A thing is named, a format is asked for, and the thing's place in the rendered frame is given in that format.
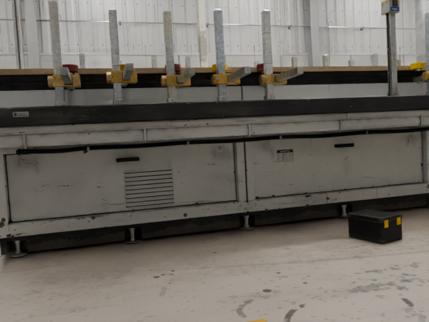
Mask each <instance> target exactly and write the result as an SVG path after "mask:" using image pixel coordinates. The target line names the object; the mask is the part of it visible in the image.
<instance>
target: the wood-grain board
mask: <svg viewBox="0 0 429 322"><path fill-rule="evenodd" d="M297 67H303V72H365V71H387V70H388V66H283V67H273V72H286V71H289V70H291V69H293V68H297ZM240 68H242V67H227V71H226V72H225V73H233V72H235V71H237V70H239V69H240ZM134 69H135V71H137V74H145V73H166V72H165V68H134ZM186 69H187V68H181V71H180V72H177V73H182V72H183V71H185V70H186ZM111 71H112V68H79V75H90V74H106V73H107V72H111ZM397 71H415V70H410V66H397ZM255 72H258V71H257V67H251V73H255ZM195 73H216V72H213V70H212V67H200V68H195ZM0 75H54V69H53V68H38V69H0Z"/></svg>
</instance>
